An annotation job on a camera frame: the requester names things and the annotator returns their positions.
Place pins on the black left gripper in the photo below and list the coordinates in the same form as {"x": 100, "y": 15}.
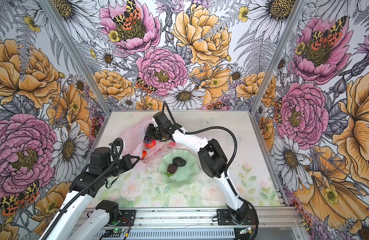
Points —
{"x": 126, "y": 159}

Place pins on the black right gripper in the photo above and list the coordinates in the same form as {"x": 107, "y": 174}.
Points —
{"x": 149, "y": 132}

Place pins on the small red tomato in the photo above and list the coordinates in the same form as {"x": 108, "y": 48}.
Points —
{"x": 150, "y": 144}

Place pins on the red bell pepper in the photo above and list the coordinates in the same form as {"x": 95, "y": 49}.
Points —
{"x": 144, "y": 153}

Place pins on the pink plastic bag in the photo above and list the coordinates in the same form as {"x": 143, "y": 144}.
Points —
{"x": 133, "y": 143}

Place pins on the dark purple grape bunch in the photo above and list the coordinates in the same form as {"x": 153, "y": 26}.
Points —
{"x": 148, "y": 138}

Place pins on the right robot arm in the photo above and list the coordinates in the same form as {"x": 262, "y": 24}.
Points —
{"x": 213, "y": 161}

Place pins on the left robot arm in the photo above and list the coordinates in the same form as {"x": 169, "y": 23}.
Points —
{"x": 105, "y": 166}

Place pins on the dark avocado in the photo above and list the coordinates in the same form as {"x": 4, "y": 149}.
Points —
{"x": 179, "y": 162}

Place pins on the dark brown mangosteen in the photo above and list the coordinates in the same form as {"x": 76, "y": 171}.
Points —
{"x": 171, "y": 170}

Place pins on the green wavy fruit plate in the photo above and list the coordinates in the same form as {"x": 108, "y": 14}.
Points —
{"x": 184, "y": 175}

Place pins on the green circuit board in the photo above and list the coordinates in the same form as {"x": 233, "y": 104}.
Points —
{"x": 245, "y": 231}

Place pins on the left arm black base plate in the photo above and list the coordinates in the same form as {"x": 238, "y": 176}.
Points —
{"x": 125, "y": 218}

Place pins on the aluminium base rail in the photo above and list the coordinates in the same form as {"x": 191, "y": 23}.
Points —
{"x": 159, "y": 218}

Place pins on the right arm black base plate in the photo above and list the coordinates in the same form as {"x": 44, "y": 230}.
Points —
{"x": 228, "y": 217}

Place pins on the white vented cable duct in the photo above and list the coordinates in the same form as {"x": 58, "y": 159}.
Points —
{"x": 170, "y": 234}

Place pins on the aluminium corner post left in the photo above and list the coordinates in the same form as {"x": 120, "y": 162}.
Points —
{"x": 68, "y": 41}

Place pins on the aluminium corner post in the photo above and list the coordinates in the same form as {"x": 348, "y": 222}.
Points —
{"x": 68, "y": 41}
{"x": 283, "y": 41}

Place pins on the aluminium corner post right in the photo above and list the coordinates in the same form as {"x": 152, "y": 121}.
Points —
{"x": 283, "y": 41}

